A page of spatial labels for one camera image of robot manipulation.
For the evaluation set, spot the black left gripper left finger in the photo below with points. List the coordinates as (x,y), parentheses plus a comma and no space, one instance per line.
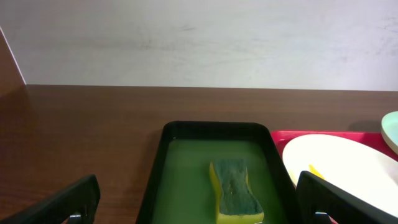
(76,203)

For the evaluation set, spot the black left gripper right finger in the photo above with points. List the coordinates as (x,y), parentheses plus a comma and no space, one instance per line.
(322,202)

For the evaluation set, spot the white plate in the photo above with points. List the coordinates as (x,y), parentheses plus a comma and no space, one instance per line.
(351,166)

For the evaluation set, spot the yellow green scrub sponge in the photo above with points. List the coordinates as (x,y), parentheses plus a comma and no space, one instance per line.
(234,201)

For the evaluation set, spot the red plastic tray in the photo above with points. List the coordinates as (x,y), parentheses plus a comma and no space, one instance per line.
(373,140)

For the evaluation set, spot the black tray with green water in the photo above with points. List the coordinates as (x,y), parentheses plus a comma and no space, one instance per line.
(179,189)

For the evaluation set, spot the mint green plate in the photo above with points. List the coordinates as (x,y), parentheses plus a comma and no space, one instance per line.
(389,130)

